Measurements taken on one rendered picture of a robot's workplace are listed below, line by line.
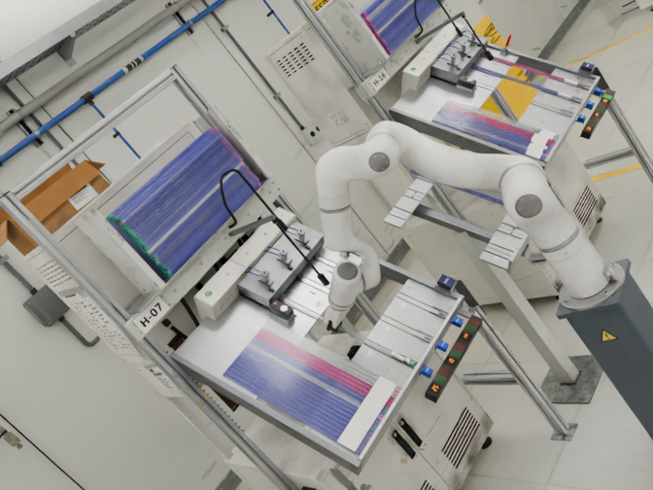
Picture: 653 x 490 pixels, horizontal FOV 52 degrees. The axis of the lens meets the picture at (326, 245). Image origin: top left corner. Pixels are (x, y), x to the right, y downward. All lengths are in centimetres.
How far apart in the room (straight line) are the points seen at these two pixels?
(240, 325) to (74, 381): 154
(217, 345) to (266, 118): 243
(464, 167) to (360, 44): 137
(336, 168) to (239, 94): 262
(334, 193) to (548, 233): 58
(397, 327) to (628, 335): 70
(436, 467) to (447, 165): 127
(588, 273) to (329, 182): 74
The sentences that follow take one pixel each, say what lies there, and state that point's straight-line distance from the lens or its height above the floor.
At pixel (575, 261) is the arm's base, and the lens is 190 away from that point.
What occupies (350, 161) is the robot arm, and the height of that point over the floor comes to 140.
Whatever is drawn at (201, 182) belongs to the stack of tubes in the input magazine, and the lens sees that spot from 231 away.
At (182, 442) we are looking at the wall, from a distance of 385.
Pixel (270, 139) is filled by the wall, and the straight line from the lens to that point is 438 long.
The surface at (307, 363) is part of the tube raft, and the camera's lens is 214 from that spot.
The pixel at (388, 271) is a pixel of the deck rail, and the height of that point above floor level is 89.
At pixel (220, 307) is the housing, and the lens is 228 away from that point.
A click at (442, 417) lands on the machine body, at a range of 265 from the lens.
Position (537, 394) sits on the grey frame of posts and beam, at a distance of 259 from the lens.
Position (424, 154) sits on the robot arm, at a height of 130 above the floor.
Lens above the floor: 177
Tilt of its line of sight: 17 degrees down
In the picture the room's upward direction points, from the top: 39 degrees counter-clockwise
